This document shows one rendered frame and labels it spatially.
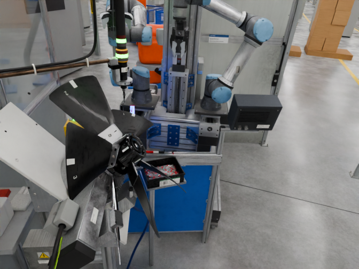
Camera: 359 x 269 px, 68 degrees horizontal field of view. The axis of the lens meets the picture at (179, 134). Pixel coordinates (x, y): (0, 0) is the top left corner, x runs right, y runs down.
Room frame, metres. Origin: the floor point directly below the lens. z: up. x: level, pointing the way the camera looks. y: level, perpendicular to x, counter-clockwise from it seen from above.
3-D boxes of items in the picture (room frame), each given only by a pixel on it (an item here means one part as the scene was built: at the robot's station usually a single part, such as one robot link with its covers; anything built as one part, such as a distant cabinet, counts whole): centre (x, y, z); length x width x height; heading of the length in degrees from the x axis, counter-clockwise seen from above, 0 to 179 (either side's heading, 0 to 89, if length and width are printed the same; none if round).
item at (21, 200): (0.90, 0.72, 0.87); 0.15 x 0.09 x 0.02; 2
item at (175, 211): (1.35, 0.17, 0.45); 0.82 x 0.02 x 0.66; 96
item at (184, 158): (1.35, 0.17, 0.82); 0.90 x 0.04 x 0.08; 96
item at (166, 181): (1.19, 0.08, 0.85); 0.22 x 0.17 x 0.07; 112
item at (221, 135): (1.40, -0.26, 0.96); 0.03 x 0.03 x 0.20; 6
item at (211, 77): (1.71, -0.21, 1.20); 0.13 x 0.12 x 0.14; 11
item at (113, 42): (1.43, 0.35, 1.54); 0.11 x 0.08 x 0.11; 100
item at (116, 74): (0.97, 0.24, 1.50); 0.09 x 0.07 x 0.10; 131
